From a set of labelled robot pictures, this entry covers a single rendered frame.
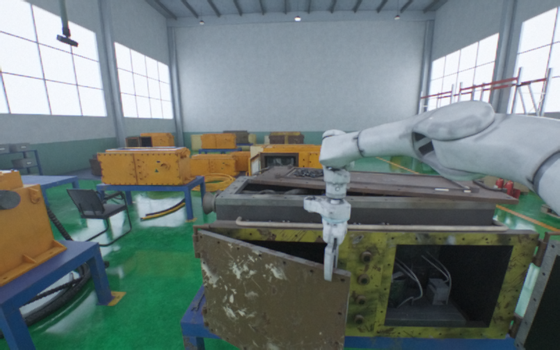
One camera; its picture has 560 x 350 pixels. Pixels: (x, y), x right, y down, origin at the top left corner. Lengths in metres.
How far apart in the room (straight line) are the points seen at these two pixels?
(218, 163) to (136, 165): 3.24
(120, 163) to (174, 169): 0.99
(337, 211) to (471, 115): 0.39
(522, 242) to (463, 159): 1.03
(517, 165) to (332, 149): 0.32
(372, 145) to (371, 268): 0.74
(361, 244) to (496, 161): 0.76
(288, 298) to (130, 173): 4.04
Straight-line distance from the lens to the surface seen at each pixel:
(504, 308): 1.55
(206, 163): 7.36
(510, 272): 1.44
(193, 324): 1.49
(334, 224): 0.66
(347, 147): 0.51
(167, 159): 4.16
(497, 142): 0.36
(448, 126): 0.37
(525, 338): 1.60
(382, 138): 0.47
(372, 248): 1.06
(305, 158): 3.63
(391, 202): 1.08
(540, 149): 0.33
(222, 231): 1.03
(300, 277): 0.82
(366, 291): 1.19
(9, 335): 2.41
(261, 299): 0.98
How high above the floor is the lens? 1.68
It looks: 13 degrees down
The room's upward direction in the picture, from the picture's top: straight up
